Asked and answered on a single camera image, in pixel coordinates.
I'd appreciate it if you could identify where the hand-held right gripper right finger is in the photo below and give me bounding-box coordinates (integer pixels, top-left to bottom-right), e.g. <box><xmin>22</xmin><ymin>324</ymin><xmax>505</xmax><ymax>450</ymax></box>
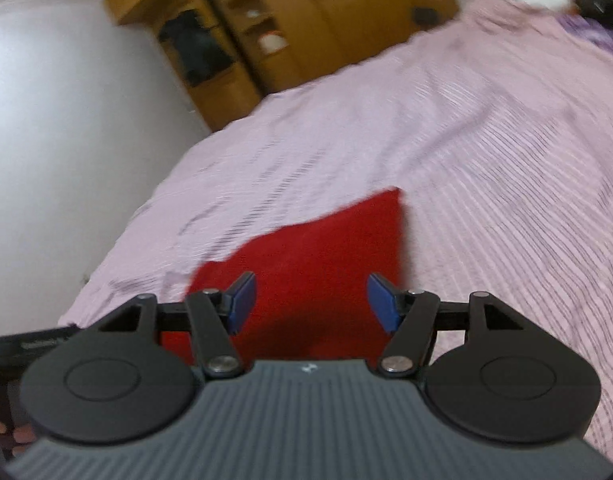
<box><xmin>367</xmin><ymin>273</ymin><xmax>528</xmax><ymax>379</ymax></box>

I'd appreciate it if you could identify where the white item on wardrobe shelf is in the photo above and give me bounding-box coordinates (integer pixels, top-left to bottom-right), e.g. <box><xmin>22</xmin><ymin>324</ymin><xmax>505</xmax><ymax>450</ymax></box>
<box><xmin>259</xmin><ymin>31</ymin><xmax>290</xmax><ymax>54</ymax></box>

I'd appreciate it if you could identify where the wooden wardrobe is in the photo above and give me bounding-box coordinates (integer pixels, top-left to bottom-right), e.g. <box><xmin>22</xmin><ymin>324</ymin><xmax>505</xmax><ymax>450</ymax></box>
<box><xmin>104</xmin><ymin>0</ymin><xmax>459</xmax><ymax>133</ymax></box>

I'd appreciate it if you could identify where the pink plaid bedspread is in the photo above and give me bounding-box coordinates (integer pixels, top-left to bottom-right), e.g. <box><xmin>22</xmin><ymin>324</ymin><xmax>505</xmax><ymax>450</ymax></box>
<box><xmin>59</xmin><ymin>0</ymin><xmax>613</xmax><ymax>476</ymax></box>

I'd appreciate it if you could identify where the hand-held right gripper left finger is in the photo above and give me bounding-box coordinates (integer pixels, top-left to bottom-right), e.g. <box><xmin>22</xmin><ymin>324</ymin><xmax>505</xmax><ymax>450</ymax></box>
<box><xmin>97</xmin><ymin>271</ymin><xmax>258</xmax><ymax>379</ymax></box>

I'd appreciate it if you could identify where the small black object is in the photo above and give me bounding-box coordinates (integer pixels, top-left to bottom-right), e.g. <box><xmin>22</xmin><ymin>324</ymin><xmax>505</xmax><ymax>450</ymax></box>
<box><xmin>413</xmin><ymin>6</ymin><xmax>443</xmax><ymax>26</ymax></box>

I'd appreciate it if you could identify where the red knitted sweater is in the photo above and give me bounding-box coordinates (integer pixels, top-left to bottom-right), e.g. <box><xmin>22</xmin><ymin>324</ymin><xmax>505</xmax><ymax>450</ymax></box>
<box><xmin>159</xmin><ymin>187</ymin><xmax>408</xmax><ymax>367</ymax></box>

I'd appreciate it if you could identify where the hanging black jacket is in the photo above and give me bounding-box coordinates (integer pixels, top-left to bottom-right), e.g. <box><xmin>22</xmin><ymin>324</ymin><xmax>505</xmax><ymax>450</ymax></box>
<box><xmin>158</xmin><ymin>9</ymin><xmax>236</xmax><ymax>89</ymax></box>

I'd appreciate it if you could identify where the purple cloth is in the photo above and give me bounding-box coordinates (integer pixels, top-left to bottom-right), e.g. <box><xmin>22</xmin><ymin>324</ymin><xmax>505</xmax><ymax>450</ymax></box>
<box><xmin>555</xmin><ymin>14</ymin><xmax>613</xmax><ymax>57</ymax></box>

